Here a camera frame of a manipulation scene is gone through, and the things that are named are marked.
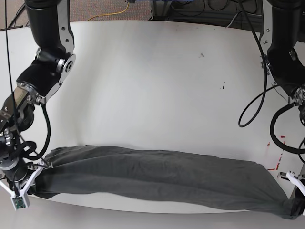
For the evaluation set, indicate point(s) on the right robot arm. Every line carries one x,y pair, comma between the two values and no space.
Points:
50,26

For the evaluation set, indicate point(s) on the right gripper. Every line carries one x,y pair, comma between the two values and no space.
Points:
16,174

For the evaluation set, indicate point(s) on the red tape rectangle marking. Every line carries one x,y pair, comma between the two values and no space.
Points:
273,156

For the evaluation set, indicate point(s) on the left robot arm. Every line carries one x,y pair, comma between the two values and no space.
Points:
276,43

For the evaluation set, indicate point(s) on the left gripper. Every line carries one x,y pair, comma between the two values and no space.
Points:
297,197

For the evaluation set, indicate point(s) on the dark grey t-shirt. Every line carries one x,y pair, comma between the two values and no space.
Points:
160,175

